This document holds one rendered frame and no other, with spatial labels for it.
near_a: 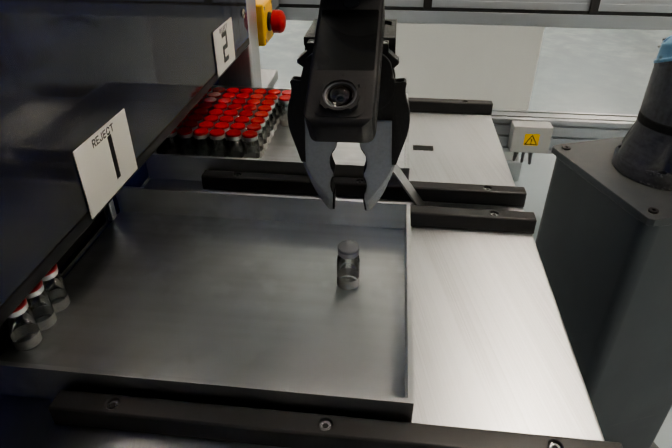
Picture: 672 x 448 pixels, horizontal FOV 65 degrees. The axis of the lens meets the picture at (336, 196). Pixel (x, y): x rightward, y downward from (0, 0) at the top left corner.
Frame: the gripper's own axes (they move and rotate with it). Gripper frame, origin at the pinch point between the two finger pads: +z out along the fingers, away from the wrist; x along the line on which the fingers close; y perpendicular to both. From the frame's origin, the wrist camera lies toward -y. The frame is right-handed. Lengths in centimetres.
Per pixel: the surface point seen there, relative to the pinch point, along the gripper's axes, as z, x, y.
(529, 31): 31, -56, 182
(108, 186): -2.4, 19.9, -3.2
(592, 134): 49, -67, 123
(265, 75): 10, 22, 61
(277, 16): -3, 17, 55
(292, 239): 9.8, 6.9, 7.1
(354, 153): 9.9, 1.8, 28.5
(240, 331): 9.8, 9.0, -6.8
